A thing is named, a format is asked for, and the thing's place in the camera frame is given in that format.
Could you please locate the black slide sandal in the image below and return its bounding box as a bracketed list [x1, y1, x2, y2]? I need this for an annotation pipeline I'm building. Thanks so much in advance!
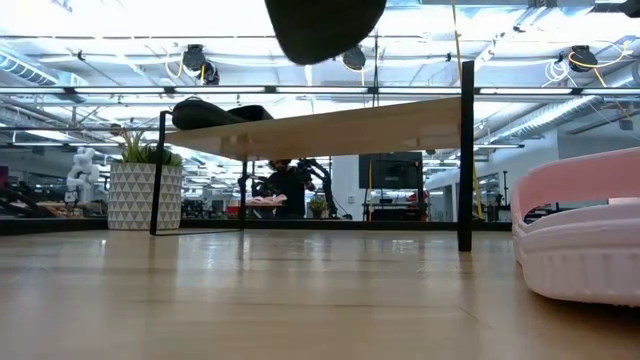
[171, 97, 275, 132]
[263, 0, 389, 67]

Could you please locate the pink slide sandal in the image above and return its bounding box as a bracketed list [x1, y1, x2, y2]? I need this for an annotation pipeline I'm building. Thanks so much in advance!
[509, 147, 640, 308]

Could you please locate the small background potted plant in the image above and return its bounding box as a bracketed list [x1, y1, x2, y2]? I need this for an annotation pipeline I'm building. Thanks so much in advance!
[308, 196, 329, 219]

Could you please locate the person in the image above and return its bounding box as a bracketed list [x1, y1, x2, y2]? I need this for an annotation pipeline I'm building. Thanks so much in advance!
[254, 158, 309, 219]

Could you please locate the black monitor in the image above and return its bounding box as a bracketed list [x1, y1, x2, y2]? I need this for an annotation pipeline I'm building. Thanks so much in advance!
[358, 152, 425, 191]

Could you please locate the ceiling light bar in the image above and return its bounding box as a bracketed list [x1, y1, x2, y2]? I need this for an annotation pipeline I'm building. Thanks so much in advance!
[0, 85, 640, 97]

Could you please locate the green plant in patterned pot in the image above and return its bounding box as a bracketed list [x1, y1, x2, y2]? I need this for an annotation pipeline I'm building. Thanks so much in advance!
[107, 129, 184, 232]

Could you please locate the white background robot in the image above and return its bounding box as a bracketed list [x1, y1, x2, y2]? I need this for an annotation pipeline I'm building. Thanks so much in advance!
[65, 146, 102, 205]

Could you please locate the black aluminium table frame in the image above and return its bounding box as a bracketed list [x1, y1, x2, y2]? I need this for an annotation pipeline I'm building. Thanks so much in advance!
[0, 217, 514, 237]

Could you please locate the wooden shelf with black frame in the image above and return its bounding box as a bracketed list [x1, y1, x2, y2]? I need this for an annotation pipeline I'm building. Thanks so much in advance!
[149, 59, 476, 253]

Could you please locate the black ceiling cable reel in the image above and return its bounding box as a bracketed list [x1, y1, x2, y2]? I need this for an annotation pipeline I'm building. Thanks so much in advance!
[181, 43, 221, 87]
[342, 47, 368, 73]
[568, 44, 600, 74]

